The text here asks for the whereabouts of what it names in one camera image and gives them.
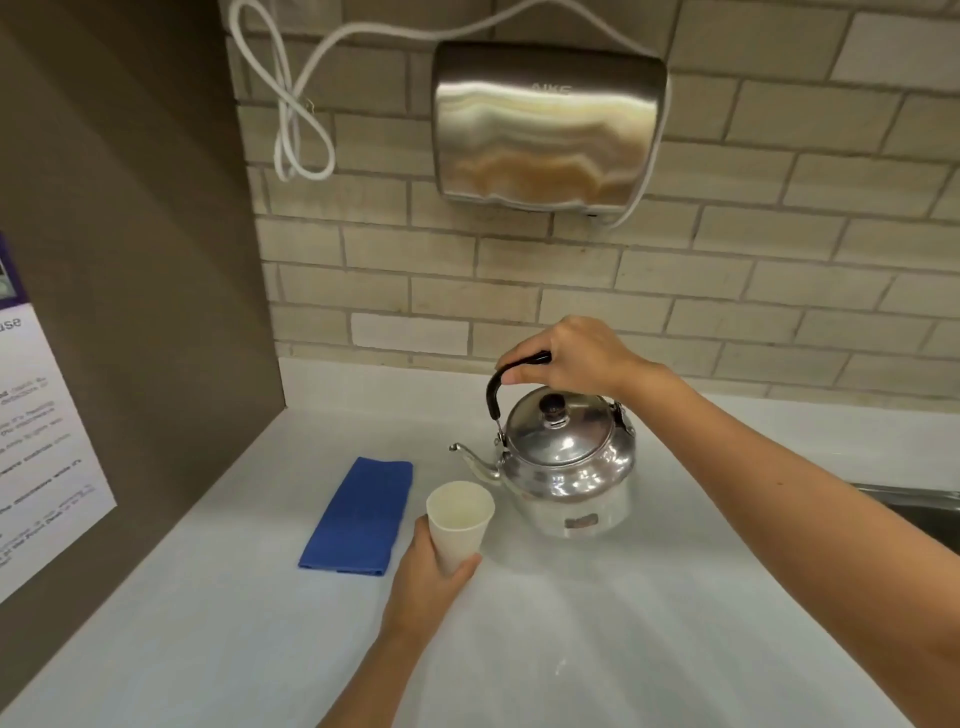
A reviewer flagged white and purple wall notice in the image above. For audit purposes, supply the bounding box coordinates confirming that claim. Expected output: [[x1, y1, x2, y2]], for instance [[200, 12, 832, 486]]
[[0, 232, 119, 605]]

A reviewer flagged person's left forearm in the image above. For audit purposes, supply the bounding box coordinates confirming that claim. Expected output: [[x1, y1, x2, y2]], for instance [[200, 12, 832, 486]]
[[318, 628, 438, 728]]

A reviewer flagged stainless steel sink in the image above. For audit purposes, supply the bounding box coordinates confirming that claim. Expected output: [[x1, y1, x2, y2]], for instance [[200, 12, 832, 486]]
[[851, 483, 960, 558]]

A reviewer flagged person's right hand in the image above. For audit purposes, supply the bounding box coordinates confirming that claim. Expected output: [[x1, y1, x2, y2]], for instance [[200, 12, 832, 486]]
[[500, 315, 661, 402]]

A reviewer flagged person's left hand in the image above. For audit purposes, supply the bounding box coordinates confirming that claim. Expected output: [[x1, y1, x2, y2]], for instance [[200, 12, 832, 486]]
[[380, 514, 483, 648]]

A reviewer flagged person's right forearm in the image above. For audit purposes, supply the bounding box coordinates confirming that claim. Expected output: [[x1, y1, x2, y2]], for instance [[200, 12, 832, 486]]
[[626, 363, 960, 728]]

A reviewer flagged stainless steel hand dryer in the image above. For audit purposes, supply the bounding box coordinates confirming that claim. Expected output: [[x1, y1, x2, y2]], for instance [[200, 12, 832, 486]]
[[430, 40, 670, 213]]

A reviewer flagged blue folded cloth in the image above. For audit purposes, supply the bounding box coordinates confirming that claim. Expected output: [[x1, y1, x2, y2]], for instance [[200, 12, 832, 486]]
[[297, 456, 414, 578]]

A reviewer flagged silver metal kettle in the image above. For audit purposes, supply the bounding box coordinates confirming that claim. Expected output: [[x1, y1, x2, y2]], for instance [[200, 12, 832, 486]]
[[449, 351, 637, 540]]

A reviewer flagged white paper cup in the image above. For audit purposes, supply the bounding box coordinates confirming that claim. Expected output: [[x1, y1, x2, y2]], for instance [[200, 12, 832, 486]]
[[426, 480, 496, 577]]

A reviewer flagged white power cable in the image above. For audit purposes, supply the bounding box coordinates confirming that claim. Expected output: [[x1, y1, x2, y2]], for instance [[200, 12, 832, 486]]
[[227, 0, 673, 230]]

